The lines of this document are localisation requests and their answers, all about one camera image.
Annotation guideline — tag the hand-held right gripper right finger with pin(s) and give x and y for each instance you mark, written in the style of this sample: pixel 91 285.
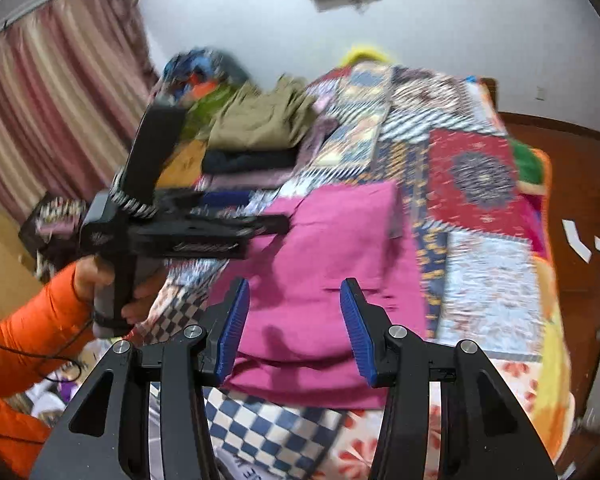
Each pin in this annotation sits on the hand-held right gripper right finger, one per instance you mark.
pixel 357 330

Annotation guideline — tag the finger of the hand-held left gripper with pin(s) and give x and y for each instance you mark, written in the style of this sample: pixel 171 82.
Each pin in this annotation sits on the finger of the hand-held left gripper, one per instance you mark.
pixel 270 224

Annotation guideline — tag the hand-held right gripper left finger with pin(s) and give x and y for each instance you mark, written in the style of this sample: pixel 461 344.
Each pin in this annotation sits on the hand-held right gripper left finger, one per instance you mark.
pixel 232 330

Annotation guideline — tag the pink pants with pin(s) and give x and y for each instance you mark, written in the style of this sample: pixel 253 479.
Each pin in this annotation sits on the pink pants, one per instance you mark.
pixel 330 260

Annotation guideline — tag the person's left forearm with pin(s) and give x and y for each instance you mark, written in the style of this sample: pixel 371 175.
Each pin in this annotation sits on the person's left forearm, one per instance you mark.
pixel 25 335

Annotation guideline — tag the olive green pants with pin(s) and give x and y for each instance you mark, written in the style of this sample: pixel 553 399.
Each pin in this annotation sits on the olive green pants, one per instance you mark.
pixel 260 120

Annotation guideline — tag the person's left hand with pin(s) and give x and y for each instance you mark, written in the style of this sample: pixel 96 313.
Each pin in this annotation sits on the person's left hand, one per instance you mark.
pixel 147 300

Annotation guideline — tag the dark purple folded clothing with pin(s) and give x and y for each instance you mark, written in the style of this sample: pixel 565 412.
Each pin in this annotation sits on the dark purple folded clothing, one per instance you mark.
pixel 252 181

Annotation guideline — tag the blue folded clothing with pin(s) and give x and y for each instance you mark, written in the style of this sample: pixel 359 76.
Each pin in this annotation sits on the blue folded clothing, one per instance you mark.
pixel 225 197

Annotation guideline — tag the black folded clothing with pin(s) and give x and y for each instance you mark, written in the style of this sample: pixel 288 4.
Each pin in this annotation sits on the black folded clothing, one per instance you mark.
pixel 250 161

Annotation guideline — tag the green patterned bag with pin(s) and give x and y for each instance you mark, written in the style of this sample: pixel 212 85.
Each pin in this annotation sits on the green patterned bag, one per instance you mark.
pixel 207 105

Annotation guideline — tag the pile of colourful bags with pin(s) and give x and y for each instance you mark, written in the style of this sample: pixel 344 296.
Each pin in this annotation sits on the pile of colourful bags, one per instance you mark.
pixel 200 67

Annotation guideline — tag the dark patterned bag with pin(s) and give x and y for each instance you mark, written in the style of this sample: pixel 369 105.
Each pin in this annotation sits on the dark patterned bag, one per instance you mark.
pixel 55 225

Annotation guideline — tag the striped red curtain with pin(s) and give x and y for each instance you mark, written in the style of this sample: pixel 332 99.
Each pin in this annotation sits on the striped red curtain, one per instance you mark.
pixel 55 85

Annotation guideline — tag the patchwork printed blanket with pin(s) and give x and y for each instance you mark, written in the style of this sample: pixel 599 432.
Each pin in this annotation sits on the patchwork printed blanket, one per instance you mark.
pixel 480 270

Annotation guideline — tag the tan cardboard panel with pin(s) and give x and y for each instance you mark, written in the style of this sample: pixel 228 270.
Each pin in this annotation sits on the tan cardboard panel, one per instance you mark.
pixel 5 270

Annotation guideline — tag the white plastic bags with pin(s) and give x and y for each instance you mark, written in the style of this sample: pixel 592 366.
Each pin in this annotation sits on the white plastic bags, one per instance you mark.
pixel 60 390

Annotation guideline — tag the yellow hoop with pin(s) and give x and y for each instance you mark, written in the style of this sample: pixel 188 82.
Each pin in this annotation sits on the yellow hoop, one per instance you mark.
pixel 365 54

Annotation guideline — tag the wooden bed frame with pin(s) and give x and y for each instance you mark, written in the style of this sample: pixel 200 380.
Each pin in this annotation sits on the wooden bed frame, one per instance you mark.
pixel 489 91

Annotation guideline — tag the white wall socket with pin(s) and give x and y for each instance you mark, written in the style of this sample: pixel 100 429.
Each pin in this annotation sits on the white wall socket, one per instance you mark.
pixel 541 95

